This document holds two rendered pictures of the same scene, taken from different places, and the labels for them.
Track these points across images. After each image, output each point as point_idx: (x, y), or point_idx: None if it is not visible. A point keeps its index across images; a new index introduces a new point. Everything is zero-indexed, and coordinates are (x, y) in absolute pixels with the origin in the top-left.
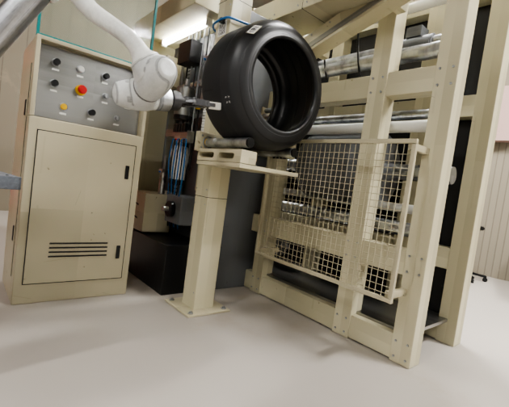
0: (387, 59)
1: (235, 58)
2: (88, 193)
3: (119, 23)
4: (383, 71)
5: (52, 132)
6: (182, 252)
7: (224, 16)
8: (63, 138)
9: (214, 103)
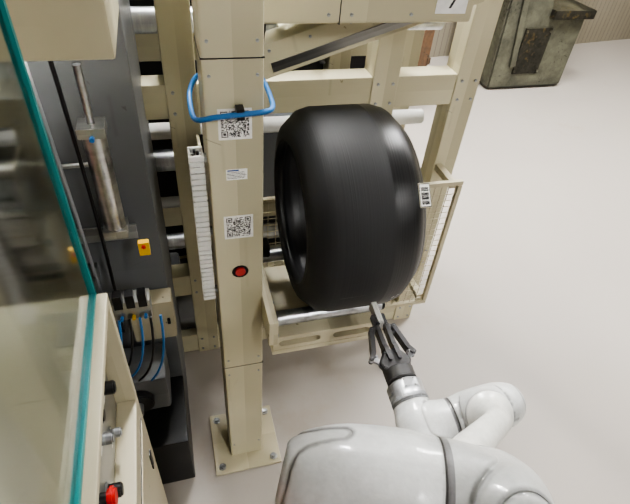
0: (399, 59)
1: (418, 254)
2: None
3: (505, 428)
4: (393, 75)
5: None
6: (187, 419)
7: (235, 97)
8: None
9: (384, 315)
